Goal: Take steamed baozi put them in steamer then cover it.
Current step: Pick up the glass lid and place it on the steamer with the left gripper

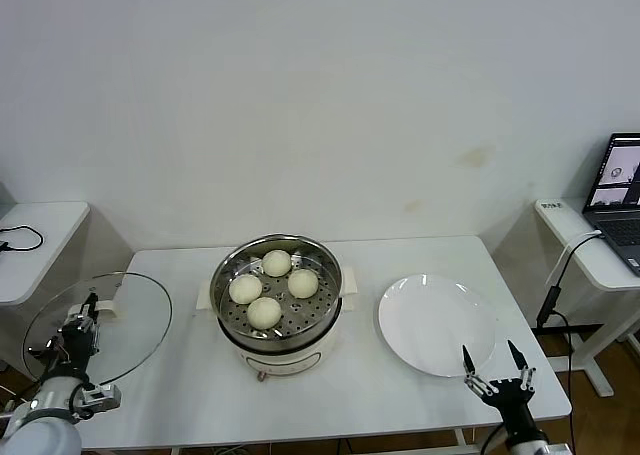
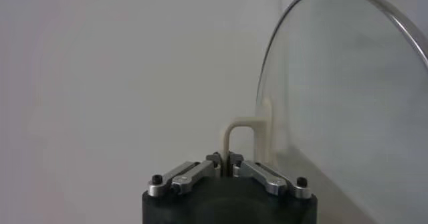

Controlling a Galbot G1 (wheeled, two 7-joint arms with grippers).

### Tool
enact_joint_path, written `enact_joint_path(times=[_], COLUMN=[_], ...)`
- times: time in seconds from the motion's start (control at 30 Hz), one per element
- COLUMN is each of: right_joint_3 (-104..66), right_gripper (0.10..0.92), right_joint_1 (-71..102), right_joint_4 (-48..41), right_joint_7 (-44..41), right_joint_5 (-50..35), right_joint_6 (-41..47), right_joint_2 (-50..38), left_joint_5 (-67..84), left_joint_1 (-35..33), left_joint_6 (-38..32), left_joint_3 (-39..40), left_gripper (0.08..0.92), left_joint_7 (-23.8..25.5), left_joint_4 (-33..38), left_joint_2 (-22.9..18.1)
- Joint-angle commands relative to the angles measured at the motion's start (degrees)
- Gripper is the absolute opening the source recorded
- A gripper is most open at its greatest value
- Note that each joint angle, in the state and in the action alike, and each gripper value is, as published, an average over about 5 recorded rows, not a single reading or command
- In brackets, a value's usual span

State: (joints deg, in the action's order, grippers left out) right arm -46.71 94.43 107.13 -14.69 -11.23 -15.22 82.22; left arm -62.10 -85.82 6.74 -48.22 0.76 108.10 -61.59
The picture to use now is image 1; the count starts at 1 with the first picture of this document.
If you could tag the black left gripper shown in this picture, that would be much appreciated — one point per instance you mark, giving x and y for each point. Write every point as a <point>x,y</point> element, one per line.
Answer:
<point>77,347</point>

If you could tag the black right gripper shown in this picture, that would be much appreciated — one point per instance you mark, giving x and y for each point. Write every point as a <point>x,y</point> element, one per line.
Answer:
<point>515,400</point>

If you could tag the white steamed baozi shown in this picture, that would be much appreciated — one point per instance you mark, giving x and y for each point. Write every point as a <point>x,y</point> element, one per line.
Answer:
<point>245,289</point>
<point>276,263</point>
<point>303,284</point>
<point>264,313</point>

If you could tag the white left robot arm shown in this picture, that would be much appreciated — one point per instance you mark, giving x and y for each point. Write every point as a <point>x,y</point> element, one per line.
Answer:
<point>45,425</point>

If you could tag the stainless steel steamer basket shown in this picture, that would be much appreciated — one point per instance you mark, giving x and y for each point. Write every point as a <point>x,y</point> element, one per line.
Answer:
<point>320,280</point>

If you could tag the white round plate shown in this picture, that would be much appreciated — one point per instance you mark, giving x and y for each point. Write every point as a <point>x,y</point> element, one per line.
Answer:
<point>425,325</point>

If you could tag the white side table with laptop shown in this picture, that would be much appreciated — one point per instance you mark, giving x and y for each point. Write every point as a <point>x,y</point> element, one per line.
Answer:
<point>560,220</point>

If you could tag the dark grey open laptop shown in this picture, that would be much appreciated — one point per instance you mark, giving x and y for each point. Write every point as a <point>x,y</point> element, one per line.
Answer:
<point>612,225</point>

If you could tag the cream electric cooker base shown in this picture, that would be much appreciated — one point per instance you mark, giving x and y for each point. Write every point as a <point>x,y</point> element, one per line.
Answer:
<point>280,357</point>

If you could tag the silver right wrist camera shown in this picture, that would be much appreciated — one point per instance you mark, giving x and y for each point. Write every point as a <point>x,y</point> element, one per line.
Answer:
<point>537,449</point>

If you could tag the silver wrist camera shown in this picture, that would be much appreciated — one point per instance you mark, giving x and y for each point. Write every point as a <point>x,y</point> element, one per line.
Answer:
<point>102,397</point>
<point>537,449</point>

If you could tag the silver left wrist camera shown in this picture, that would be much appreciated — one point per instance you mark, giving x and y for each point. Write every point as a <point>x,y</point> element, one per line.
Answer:
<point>102,397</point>

